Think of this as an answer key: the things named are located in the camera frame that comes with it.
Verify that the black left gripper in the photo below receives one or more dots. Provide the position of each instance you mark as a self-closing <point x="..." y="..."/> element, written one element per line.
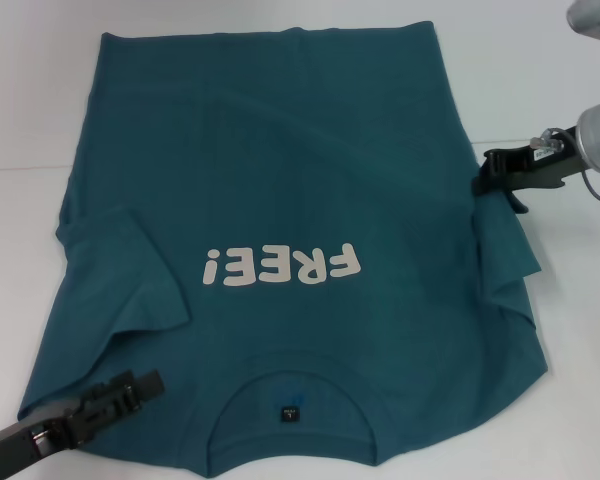
<point x="45" y="432"/>

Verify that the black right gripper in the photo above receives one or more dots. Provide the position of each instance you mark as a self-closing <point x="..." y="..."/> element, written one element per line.
<point x="545" y="167"/>

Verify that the teal t-shirt with FREE print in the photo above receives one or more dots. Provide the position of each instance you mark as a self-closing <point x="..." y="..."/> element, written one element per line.
<point x="290" y="175"/>

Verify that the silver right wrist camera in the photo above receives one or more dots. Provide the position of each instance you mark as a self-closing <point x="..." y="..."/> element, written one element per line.
<point x="595" y="17"/>

